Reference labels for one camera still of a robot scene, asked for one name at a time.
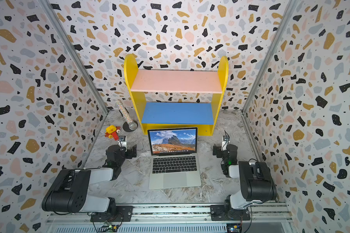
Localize silver laptop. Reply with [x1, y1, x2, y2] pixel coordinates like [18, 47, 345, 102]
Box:
[147, 127, 201, 190]

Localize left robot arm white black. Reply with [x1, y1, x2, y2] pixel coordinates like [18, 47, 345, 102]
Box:
[41, 145, 137, 216]

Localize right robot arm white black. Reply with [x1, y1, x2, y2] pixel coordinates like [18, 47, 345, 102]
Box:
[213, 144, 277, 212]

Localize glitter tube on black base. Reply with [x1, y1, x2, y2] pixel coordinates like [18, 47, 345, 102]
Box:
[115, 100, 138, 132]

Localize red yellow toy vehicle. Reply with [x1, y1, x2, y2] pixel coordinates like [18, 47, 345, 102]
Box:
[105, 125, 121, 141]

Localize yellow shelf pink blue boards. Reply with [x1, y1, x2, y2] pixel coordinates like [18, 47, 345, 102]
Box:
[123, 54, 228, 136]

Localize left green circuit board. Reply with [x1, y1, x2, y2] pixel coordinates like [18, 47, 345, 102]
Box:
[98, 222, 119, 233]

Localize right circuit board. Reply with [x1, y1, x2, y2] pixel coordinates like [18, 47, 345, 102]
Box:
[226, 223, 242, 233]

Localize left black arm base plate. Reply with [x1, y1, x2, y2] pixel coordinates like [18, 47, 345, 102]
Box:
[90, 205, 134, 223]

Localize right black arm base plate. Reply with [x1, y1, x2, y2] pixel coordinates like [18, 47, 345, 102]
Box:
[210, 205, 251, 221]

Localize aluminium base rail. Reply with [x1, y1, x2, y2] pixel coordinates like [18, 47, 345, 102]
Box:
[45, 202, 296, 233]

